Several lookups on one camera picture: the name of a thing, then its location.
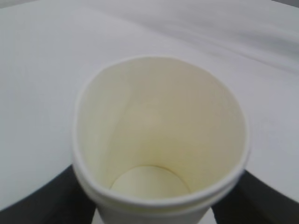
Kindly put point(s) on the white paper cup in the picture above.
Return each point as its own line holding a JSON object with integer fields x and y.
{"x": 157, "y": 140}

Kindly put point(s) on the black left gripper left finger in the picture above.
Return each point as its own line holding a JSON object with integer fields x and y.
{"x": 61, "y": 201}

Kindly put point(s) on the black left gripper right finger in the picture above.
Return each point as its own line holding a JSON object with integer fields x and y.
{"x": 253, "y": 202}

